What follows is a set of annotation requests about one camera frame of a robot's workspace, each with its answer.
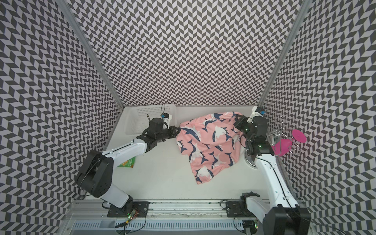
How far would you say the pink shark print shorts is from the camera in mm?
860

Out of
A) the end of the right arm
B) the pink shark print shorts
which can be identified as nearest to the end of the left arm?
the pink shark print shorts

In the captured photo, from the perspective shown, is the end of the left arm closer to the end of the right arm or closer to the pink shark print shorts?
the pink shark print shorts
